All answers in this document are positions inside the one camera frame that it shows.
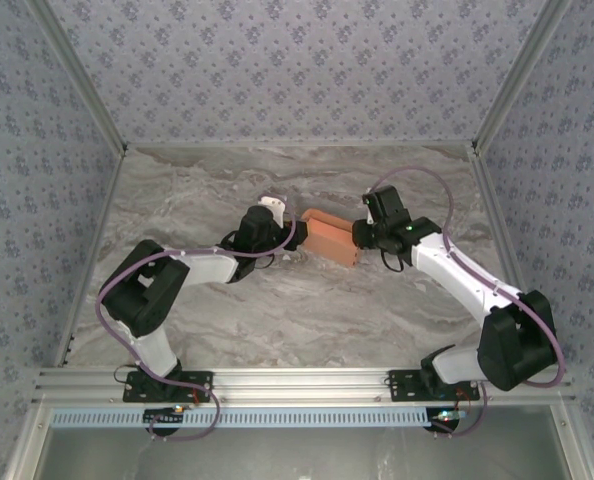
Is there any orange paper box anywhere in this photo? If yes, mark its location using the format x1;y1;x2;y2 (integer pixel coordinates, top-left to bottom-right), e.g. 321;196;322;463
299;209;361;270

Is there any black controller board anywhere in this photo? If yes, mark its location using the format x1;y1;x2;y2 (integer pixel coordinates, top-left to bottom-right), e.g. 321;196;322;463
428;407;464;432
143;407;185;427

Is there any grey metal lower panel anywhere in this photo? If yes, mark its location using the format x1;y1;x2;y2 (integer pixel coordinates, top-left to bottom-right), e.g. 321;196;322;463
41;427;571;480

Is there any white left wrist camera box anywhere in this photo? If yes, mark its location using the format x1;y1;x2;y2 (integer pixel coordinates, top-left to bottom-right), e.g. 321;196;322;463
255;195;289;227

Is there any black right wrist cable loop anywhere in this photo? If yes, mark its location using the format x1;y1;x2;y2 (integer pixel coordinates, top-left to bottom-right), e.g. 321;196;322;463
379;247;409;275

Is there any aluminium side rail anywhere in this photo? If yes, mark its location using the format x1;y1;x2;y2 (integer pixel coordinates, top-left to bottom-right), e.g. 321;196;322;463
469;144;549;365
54;148;128;369

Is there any aluminium front frame rail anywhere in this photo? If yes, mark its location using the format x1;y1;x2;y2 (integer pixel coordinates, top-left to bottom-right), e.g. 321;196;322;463
31;366;576;404

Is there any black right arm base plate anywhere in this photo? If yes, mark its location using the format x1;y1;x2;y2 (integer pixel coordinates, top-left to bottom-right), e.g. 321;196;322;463
387;368;481;403

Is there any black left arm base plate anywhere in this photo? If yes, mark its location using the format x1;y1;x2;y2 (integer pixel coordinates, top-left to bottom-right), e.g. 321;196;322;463
122;369;214;404

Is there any pale blue slotted cable duct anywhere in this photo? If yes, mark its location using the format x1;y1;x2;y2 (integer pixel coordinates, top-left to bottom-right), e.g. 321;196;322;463
50;405;441;429

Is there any aluminium frame post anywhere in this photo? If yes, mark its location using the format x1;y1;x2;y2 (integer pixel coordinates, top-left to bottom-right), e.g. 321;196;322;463
26;0;129;154
470;0;574;152

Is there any aluminium frame leg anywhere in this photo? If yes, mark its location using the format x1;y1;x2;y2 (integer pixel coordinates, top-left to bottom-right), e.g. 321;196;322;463
549;399;594;480
4;403;53;480

